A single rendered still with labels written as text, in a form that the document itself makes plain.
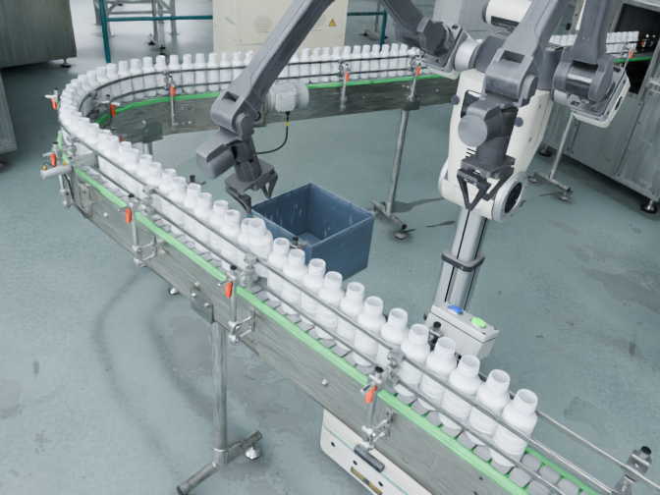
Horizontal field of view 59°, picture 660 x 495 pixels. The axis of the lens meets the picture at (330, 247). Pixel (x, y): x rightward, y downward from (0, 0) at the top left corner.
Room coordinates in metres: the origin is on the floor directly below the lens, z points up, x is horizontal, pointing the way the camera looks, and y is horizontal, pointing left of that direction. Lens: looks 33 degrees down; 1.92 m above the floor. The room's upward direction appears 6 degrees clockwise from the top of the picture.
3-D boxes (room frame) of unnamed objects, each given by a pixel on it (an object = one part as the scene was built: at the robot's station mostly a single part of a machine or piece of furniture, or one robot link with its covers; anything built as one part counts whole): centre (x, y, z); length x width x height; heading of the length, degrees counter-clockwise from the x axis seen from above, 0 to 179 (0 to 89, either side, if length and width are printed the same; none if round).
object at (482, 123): (1.00, -0.26, 1.60); 0.12 x 0.09 x 0.12; 141
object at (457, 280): (1.56, -0.43, 0.74); 0.11 x 0.11 x 0.40; 50
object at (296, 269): (1.13, 0.08, 1.08); 0.06 x 0.06 x 0.17
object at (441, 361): (0.87, -0.25, 1.08); 0.06 x 0.06 x 0.17
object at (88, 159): (1.67, 0.85, 0.96); 0.23 x 0.10 x 0.27; 140
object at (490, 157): (1.03, -0.28, 1.51); 0.10 x 0.07 x 0.07; 140
